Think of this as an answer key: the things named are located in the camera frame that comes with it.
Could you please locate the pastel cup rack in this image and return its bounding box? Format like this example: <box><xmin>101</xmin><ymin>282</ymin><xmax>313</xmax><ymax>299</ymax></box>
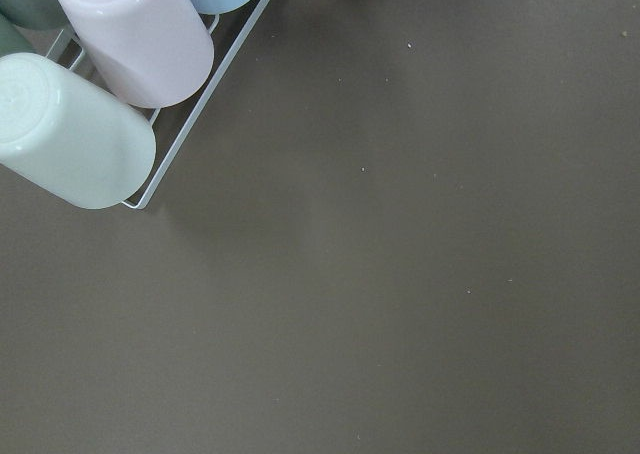
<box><xmin>44</xmin><ymin>0</ymin><xmax>280</xmax><ymax>210</ymax></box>

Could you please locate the pink cup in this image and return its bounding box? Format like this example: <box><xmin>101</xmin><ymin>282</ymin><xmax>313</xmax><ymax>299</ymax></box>
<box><xmin>58</xmin><ymin>0</ymin><xmax>214</xmax><ymax>108</ymax></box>

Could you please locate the white cup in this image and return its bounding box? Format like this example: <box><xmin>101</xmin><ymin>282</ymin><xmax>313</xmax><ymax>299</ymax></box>
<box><xmin>1</xmin><ymin>53</ymin><xmax>156</xmax><ymax>209</ymax></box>

